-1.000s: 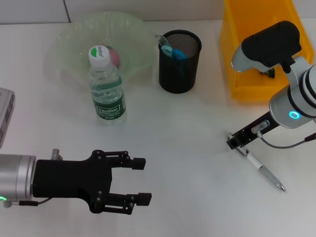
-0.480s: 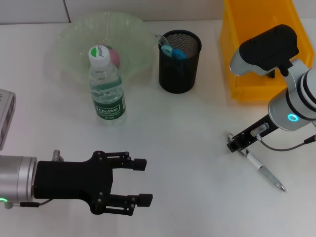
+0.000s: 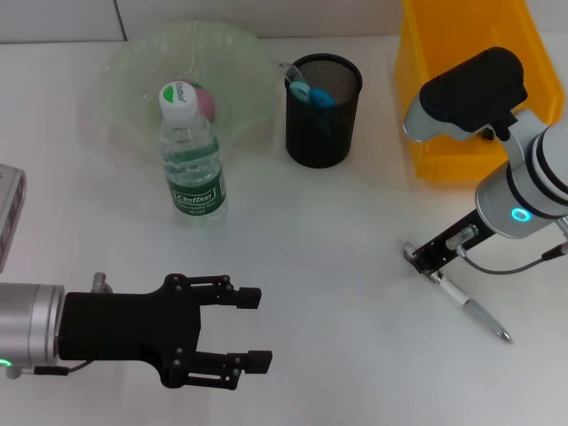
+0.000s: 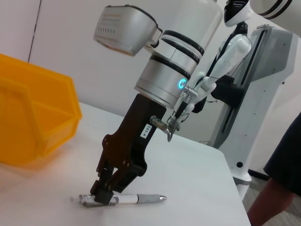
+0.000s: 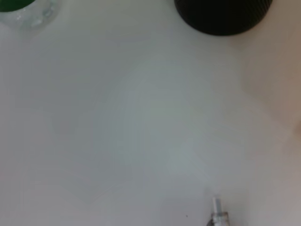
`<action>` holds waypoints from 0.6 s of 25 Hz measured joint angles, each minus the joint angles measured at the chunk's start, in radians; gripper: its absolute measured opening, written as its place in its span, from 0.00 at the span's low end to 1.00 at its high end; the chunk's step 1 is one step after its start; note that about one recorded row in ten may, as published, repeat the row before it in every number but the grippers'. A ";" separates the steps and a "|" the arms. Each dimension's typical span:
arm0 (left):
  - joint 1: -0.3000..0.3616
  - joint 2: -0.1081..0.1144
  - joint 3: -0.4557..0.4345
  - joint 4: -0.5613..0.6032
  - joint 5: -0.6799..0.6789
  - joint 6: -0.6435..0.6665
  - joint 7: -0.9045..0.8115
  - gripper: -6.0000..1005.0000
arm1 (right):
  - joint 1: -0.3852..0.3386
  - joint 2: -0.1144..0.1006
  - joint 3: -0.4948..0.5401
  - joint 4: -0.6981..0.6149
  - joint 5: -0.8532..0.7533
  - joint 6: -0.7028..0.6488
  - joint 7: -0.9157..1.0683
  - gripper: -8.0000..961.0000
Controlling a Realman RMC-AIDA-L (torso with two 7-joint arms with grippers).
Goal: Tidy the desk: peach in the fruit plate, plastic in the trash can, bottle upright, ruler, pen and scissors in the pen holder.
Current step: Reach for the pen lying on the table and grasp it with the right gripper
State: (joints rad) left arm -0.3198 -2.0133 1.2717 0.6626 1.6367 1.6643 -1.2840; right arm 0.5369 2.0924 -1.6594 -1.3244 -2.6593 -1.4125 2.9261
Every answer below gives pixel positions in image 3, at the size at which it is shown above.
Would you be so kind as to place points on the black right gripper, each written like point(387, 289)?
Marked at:
point(457, 242)

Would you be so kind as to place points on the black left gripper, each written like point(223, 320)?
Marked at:
point(128, 326)

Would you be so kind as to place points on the white grey ballpoint pen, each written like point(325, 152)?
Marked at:
point(475, 310)

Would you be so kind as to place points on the clear green label water bottle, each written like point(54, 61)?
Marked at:
point(195, 199)

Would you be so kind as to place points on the blue sheathed scissors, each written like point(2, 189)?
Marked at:
point(319, 97)

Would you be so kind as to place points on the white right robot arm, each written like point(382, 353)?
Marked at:
point(532, 186)

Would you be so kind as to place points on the black mesh pen holder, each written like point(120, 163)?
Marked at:
point(319, 142)

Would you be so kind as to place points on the pink peach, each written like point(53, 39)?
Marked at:
point(205, 104)

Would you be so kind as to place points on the green glass fruit plate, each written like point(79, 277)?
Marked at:
point(133, 66)

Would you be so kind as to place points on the yellow plastic storage bin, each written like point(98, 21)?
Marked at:
point(412, 66)

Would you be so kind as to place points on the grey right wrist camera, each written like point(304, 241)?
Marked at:
point(470, 97)

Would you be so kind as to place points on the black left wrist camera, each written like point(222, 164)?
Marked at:
point(10, 208)

